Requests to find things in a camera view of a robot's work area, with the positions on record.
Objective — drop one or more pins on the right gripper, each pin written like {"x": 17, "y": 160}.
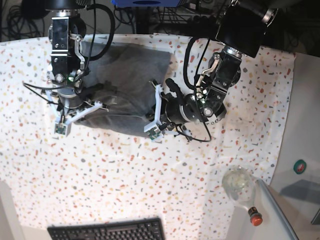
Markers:
{"x": 73, "y": 101}

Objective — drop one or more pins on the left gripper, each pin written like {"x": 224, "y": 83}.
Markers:
{"x": 173, "y": 103}

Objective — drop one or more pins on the grey t-shirt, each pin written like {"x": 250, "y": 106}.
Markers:
{"x": 124, "y": 75}

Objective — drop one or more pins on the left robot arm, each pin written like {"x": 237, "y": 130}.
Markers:
{"x": 244, "y": 29}

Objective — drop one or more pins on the terrazzo pattern tablecloth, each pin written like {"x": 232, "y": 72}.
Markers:
{"x": 95, "y": 175}

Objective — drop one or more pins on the clear bottle with red cap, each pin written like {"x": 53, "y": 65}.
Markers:
{"x": 240, "y": 187}

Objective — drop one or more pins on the blue box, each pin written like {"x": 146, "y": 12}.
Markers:
{"x": 148, "y": 3}

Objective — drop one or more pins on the black keyboard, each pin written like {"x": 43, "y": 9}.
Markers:
{"x": 144, "y": 229}

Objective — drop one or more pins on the grey metal bar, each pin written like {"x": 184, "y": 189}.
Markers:
{"x": 275, "y": 224}

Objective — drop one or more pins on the grey laptop corner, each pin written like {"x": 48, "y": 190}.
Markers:
{"x": 316, "y": 218}

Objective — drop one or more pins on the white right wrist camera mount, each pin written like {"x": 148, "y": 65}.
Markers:
{"x": 63, "y": 123}

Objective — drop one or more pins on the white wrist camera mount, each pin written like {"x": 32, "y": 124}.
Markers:
{"x": 63, "y": 123}
{"x": 156, "y": 129}

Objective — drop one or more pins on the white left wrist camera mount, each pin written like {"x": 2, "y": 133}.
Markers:
{"x": 156, "y": 129}

